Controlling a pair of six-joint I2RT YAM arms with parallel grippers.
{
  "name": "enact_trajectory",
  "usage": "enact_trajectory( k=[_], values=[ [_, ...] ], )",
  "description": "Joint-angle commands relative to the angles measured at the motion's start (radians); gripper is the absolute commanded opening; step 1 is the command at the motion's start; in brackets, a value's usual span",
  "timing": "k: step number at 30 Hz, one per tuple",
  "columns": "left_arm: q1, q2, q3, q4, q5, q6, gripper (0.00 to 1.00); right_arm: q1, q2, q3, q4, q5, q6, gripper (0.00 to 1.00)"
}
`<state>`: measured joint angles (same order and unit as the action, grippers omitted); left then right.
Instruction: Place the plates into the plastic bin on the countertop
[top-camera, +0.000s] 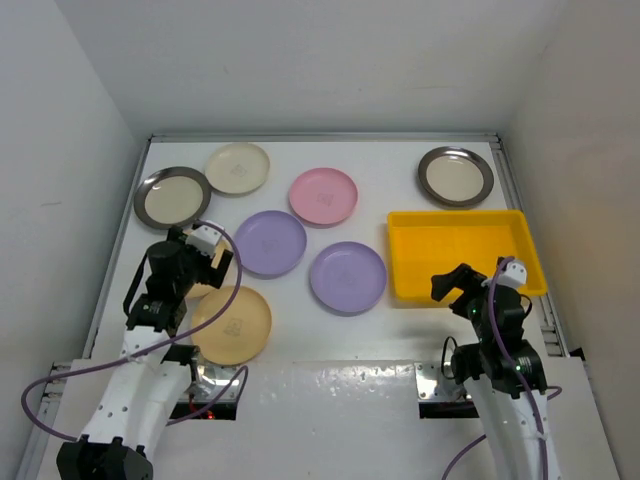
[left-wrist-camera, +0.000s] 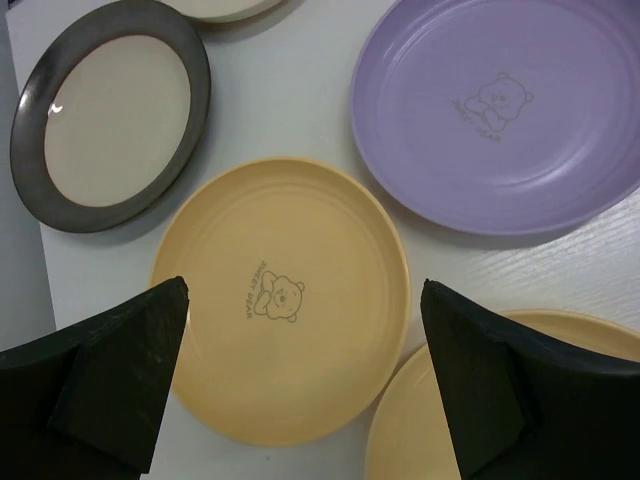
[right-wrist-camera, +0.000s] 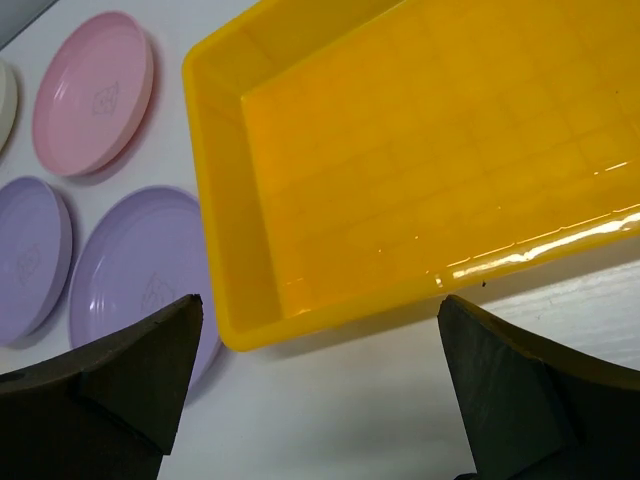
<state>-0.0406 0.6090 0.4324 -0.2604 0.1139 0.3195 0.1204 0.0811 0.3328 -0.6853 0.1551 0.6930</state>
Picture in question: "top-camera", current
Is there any purple plastic plate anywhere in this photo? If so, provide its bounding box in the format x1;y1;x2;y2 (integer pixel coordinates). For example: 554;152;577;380
309;241;388;315
234;210;307;277

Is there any yellow plastic plate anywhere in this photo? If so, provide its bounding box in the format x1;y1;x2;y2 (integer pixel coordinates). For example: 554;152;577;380
191;287;272;366
186;248;222;299

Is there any steel rimmed plate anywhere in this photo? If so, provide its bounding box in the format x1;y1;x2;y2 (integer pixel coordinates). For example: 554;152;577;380
133;166;211;230
417;146;495;209

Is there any cream plastic plate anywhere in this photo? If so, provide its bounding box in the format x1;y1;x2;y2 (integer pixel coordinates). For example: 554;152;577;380
203;143;271;195

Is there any pink plastic plate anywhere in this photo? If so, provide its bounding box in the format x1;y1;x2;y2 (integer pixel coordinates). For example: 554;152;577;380
288;167;359;226

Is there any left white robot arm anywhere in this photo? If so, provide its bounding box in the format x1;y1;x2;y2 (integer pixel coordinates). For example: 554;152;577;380
56;223;235;479

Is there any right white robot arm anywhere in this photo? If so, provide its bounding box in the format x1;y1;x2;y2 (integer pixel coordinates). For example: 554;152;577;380
431;257;562;479

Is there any yellow plastic bin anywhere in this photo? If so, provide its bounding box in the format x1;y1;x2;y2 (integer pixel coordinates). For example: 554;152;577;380
387;210;548;308

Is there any black thin cable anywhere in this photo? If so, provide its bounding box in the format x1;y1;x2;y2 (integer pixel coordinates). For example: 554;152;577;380
439;335;459;386

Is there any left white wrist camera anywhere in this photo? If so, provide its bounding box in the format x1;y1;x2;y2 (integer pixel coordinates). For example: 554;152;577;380
185;224;222;258

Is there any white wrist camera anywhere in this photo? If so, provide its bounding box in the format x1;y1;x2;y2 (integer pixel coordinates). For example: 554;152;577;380
185;224;222;258
497;258;528;290

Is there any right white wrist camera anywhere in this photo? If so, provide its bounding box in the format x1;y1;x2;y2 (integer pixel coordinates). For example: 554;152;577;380
497;258;528;290

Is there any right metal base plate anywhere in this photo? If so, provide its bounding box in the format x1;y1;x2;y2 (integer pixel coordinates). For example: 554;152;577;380
414;362;471;403

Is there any metal base plate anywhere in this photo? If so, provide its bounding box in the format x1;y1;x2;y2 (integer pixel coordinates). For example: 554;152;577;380
414;362;471;403
178;362;244;404

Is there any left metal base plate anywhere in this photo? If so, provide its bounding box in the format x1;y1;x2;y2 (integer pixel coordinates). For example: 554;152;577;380
178;362;244;404

